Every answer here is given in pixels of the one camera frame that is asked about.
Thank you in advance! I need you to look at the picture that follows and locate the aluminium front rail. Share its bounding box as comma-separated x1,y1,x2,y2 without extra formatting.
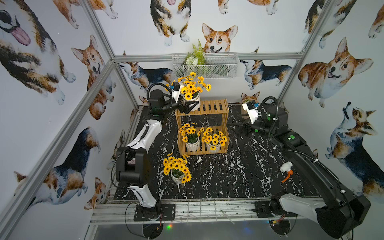
89,197,338,226

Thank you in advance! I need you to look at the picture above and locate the aluminium cage frame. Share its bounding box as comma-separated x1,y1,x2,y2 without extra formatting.
0,0,337,238

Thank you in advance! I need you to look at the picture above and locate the white orange spray bottle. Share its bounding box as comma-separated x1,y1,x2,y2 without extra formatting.
280,162,294,183

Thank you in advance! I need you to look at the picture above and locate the sunflower pot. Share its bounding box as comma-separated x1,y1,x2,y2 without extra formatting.
179,123,200,152
177,72,212,111
199,127,229,154
163,153,192,185

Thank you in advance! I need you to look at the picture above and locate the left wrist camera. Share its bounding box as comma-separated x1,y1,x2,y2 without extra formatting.
170,82,181,103

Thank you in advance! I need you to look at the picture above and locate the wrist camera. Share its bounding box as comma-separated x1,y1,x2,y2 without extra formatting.
241,100,259,124
170,82,181,103

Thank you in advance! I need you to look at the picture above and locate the white wire mesh basket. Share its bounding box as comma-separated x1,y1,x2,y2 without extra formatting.
172,53,240,79

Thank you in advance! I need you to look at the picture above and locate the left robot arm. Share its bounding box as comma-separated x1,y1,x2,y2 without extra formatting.
115,83,198,212

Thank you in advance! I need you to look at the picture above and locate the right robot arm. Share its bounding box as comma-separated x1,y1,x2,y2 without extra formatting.
230,96,371,239

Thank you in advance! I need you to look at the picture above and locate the wooden two-tier plant shelf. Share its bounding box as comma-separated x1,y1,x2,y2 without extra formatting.
175,99,230,156

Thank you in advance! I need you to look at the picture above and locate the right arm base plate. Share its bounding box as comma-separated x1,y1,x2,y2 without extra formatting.
253,201,297,218

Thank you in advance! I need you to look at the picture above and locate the green fern white flower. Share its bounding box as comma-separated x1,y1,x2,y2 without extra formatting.
184,40,206,67

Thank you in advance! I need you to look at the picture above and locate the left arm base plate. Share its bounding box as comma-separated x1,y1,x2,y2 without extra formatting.
134,204,176,222

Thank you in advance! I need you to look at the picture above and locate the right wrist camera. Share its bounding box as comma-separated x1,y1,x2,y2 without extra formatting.
241,100,259,124

